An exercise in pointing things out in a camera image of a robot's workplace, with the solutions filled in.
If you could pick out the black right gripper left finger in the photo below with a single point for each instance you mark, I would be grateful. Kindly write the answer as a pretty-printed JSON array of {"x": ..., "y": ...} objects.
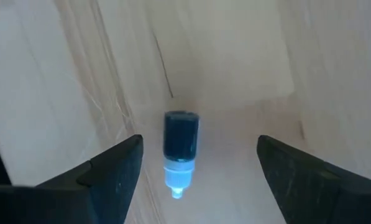
[{"x": 64, "y": 202}]

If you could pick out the small navy dropper bottle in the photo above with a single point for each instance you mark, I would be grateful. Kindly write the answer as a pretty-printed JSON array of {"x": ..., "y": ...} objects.
[{"x": 180, "y": 137}]

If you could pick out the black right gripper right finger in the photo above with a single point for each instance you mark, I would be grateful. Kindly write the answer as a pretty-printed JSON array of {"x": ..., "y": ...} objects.
[{"x": 322, "y": 196}]

